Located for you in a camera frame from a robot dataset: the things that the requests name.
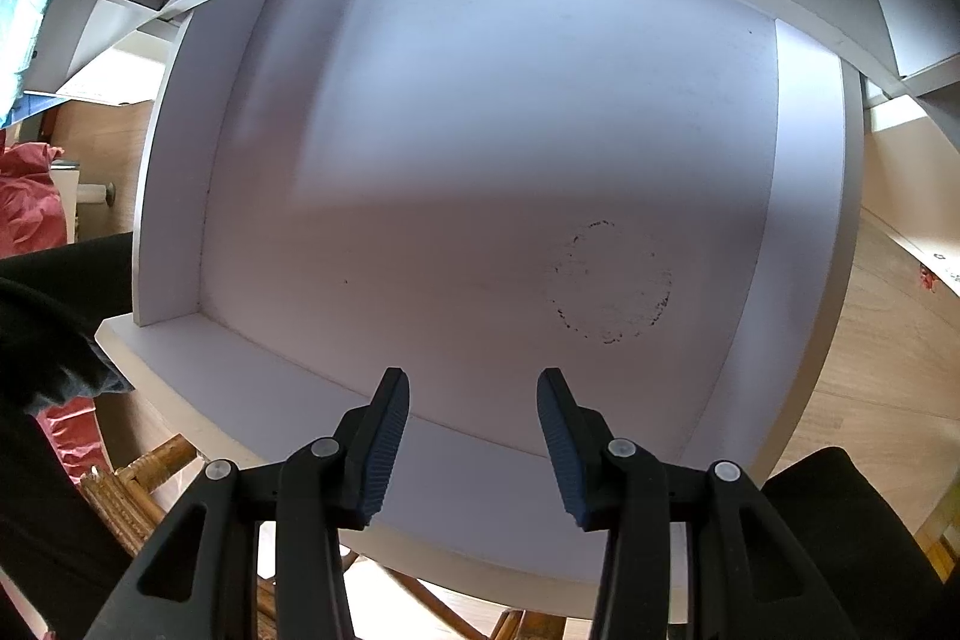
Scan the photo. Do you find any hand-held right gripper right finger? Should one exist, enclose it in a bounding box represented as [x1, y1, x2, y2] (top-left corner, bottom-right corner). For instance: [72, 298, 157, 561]
[536, 368, 863, 640]

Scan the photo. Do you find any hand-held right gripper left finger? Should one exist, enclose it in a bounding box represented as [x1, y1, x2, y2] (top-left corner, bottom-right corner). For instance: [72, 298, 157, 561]
[82, 368, 411, 640]

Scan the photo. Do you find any white drawer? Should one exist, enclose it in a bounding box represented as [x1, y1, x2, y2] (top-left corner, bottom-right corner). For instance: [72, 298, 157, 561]
[97, 0, 863, 618]

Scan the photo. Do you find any wicker chair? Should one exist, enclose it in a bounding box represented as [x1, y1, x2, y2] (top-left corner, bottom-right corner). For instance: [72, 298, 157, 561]
[79, 434, 601, 640]

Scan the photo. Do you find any person's right leg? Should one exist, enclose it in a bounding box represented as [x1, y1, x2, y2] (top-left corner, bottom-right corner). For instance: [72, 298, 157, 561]
[757, 447, 938, 640]

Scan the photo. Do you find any person's black jacket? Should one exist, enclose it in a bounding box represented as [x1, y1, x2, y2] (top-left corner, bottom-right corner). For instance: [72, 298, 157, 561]
[0, 233, 136, 417]

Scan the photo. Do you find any pink cloth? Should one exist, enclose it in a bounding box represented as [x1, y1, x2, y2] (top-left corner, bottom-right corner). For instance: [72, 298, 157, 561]
[0, 141, 104, 485]

